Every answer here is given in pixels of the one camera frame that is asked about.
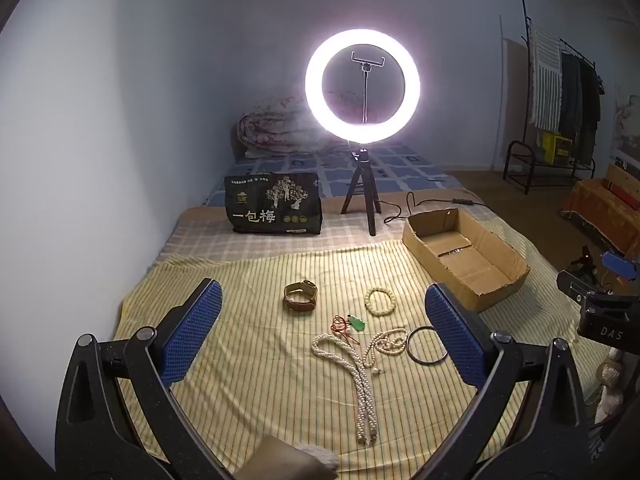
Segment landscape wall painting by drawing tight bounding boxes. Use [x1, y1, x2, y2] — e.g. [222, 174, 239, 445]
[612, 85, 640, 167]

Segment phone holder clamp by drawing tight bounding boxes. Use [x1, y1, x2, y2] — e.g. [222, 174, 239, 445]
[350, 50, 386, 123]

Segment small black stand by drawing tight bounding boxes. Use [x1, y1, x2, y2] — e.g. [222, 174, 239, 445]
[570, 246, 600, 282]

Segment black printed snack bag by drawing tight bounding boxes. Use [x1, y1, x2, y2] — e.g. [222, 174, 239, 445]
[225, 172, 323, 236]

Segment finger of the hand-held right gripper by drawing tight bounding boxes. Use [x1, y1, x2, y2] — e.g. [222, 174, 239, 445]
[601, 251, 640, 279]
[556, 270, 608, 311]

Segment red cord green pendant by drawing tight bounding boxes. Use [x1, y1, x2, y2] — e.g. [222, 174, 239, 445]
[331, 314, 368, 346]

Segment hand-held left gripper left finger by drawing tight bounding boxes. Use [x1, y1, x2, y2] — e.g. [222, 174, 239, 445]
[55, 277, 236, 480]

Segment ring light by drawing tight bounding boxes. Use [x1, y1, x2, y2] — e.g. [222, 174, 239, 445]
[305, 29, 422, 146]

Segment white striped towel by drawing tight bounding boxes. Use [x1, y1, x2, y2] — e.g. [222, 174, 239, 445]
[529, 20, 563, 131]

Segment cardboard box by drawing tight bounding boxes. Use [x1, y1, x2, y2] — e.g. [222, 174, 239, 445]
[402, 208, 531, 313]

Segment cream bead bracelet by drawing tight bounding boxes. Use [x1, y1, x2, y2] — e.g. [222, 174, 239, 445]
[364, 287, 398, 317]

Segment thin black bangle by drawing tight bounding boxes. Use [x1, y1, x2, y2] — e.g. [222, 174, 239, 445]
[406, 326, 449, 365]

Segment short beige bead necklace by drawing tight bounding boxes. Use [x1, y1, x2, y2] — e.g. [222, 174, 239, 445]
[362, 327, 408, 368]

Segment yellow striped cloth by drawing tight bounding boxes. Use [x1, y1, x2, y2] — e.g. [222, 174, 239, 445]
[112, 239, 608, 480]

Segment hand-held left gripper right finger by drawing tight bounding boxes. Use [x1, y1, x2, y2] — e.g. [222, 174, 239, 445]
[424, 282, 608, 480]

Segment dark hanging garments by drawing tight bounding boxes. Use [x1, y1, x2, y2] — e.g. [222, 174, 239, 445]
[559, 50, 605, 166]

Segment yellow box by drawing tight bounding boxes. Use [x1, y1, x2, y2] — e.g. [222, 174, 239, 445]
[542, 132, 574, 163]

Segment orange cloth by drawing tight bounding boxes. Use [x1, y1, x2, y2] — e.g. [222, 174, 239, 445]
[561, 162, 640, 257]

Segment brown strap wristwatch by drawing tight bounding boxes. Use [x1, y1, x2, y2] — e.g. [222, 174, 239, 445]
[283, 280, 319, 313]

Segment long white pearl necklace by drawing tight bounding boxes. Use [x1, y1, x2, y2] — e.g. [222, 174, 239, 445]
[311, 332, 383, 447]

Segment blue checkered bedsheet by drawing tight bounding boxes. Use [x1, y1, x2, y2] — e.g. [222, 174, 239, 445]
[202, 144, 466, 208]

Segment beige fuzzy cloth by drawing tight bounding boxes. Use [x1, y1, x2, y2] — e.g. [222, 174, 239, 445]
[235, 435, 342, 480]

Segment pink checkered sheet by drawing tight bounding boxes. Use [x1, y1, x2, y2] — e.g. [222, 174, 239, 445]
[155, 187, 566, 288]

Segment folded floral quilt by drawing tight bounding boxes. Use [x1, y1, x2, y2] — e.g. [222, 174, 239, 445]
[235, 99, 331, 158]

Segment black clothes rack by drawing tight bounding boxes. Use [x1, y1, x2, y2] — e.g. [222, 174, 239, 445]
[502, 0, 606, 196]

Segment black power cable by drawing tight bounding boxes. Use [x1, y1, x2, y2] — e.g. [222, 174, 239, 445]
[384, 191, 493, 226]

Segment person's right hand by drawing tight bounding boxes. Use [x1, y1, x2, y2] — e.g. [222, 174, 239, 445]
[594, 347, 628, 401]

